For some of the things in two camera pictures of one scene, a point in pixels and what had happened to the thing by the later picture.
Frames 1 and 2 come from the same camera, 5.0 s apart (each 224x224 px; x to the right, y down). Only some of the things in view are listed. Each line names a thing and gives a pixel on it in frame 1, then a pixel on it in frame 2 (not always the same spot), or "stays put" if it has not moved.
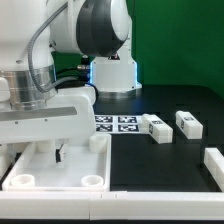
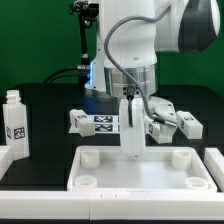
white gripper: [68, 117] → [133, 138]
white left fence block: [6, 158] stays put
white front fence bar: [111, 205] stays put
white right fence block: [214, 162] stays put
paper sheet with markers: [117, 124] stays put
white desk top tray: [88, 167] → [160, 168]
